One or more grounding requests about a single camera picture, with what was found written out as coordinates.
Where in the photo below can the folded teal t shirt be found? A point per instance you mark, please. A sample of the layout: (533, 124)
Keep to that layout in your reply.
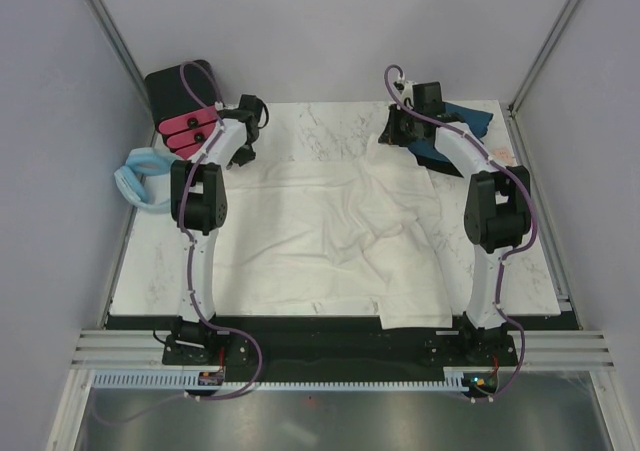
(459, 140)

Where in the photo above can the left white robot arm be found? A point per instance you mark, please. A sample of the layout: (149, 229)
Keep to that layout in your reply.
(199, 206)

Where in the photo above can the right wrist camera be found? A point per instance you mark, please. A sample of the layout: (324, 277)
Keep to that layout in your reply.
(404, 89)

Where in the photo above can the white slotted cable duct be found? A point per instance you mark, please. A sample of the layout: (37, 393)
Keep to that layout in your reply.
(201, 380)

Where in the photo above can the small pink cube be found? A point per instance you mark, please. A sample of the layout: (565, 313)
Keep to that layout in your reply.
(505, 155)

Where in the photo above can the black pink drawer box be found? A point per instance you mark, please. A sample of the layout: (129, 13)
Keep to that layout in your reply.
(183, 106)

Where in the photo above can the white t shirt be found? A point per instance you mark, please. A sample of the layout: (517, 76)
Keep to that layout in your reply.
(346, 238)

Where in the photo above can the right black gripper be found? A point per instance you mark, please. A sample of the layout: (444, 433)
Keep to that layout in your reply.
(391, 135)

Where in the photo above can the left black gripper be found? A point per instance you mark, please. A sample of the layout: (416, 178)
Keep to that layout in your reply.
(242, 159)

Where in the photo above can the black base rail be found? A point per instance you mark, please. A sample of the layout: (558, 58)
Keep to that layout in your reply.
(356, 347)

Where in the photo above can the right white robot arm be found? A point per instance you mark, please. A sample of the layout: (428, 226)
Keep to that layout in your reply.
(499, 213)

